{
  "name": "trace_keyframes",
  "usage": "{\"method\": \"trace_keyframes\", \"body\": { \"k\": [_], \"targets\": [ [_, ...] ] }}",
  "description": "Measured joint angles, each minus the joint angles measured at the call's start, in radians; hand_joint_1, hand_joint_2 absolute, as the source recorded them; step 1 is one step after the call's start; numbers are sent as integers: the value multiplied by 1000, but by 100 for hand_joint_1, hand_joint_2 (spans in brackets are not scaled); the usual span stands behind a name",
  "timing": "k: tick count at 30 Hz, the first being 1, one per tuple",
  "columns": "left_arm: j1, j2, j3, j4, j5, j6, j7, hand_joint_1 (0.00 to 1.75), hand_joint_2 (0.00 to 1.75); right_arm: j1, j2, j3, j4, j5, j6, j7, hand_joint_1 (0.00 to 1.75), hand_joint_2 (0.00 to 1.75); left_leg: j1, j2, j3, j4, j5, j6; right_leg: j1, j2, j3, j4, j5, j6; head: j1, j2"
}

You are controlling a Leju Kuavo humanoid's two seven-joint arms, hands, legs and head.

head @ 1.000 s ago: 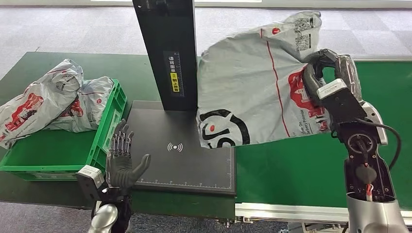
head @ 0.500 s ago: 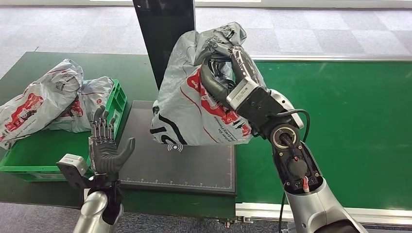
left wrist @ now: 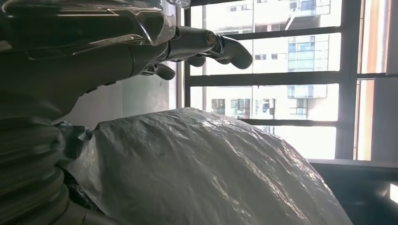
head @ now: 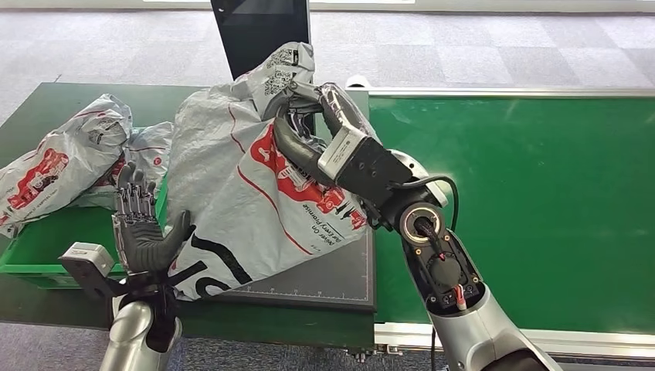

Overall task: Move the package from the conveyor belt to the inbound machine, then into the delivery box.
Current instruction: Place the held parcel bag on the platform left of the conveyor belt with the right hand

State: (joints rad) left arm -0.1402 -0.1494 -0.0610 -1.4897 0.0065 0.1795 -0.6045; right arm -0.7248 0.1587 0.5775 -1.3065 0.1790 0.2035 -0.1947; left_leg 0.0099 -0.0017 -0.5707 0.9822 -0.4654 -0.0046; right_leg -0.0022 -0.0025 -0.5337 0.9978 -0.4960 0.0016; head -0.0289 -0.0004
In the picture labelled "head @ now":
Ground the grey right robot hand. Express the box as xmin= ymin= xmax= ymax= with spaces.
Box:
xmin=272 ymin=79 xmax=381 ymax=188

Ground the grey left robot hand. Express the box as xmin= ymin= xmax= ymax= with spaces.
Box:
xmin=111 ymin=162 xmax=197 ymax=276

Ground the grey courier bag black logo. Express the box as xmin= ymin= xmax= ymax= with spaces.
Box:
xmin=166 ymin=42 xmax=378 ymax=301

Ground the green conveyor belt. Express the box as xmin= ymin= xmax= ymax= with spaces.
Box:
xmin=367 ymin=94 xmax=655 ymax=336

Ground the green plastic crate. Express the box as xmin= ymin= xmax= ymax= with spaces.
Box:
xmin=0 ymin=174 xmax=170 ymax=291

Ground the small grey bag red print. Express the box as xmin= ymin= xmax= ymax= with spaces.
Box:
xmin=69 ymin=121 xmax=175 ymax=211

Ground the large grey bag red print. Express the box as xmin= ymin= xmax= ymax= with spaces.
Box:
xmin=0 ymin=93 xmax=134 ymax=239

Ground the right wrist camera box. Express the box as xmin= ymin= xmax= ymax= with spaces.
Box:
xmin=317 ymin=125 xmax=416 ymax=209

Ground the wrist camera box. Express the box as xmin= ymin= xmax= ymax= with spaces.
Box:
xmin=317 ymin=125 xmax=416 ymax=209
xmin=58 ymin=241 xmax=124 ymax=301

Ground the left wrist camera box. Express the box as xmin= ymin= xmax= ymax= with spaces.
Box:
xmin=58 ymin=241 xmax=124 ymax=301

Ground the aluminium conveyor frame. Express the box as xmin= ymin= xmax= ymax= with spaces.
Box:
xmin=365 ymin=87 xmax=655 ymax=371

